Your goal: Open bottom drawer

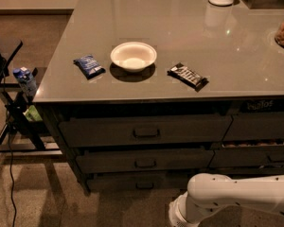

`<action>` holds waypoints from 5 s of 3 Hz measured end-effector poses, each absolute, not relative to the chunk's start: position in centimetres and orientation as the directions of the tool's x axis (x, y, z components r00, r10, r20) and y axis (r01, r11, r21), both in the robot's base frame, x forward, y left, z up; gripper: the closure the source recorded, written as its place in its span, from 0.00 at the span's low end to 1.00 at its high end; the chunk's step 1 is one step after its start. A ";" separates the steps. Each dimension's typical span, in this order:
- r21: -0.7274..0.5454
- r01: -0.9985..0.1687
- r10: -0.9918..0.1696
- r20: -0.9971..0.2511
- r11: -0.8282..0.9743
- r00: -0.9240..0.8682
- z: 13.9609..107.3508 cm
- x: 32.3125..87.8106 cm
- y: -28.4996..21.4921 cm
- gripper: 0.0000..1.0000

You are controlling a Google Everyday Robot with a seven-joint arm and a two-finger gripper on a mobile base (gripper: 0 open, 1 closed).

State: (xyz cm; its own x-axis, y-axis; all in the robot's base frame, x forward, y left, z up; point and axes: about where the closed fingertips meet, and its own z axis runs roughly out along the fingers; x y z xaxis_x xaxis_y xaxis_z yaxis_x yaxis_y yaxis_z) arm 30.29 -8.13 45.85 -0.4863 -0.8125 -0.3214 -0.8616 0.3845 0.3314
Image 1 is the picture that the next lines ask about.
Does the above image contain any grey drawer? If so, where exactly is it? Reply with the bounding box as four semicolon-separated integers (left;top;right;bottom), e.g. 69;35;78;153
209;147;284;168
223;113;284;141
59;114;232;148
208;167;284;176
86;170;194;191
76;148;214;173

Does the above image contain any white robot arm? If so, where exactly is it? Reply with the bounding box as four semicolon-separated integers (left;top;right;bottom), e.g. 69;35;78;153
169;173;284;227

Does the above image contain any white round bowl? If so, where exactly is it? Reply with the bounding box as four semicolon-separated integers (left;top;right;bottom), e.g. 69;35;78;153
110;42;157;73

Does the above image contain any black chocolate bar wrapper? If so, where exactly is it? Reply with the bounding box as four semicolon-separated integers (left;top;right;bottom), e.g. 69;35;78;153
168;62;208;91

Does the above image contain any blue snack packet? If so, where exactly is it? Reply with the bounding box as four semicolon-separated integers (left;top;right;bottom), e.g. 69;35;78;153
73;55;105;79

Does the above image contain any green packet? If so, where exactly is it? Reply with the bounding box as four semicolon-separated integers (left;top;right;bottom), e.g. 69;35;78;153
24;105;42;122

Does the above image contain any blue capped plastic bottle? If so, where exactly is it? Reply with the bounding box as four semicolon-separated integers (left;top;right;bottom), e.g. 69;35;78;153
13;67;37;98

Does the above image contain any black metal stand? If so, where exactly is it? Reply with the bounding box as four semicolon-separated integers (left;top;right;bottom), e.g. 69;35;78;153
0;38;59;154

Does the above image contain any dark cabinet frame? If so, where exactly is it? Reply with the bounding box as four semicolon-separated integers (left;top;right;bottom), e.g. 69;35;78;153
37;99;284;192

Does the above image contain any black power cable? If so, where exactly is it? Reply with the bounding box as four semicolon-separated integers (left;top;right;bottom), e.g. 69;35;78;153
5;111;17;227

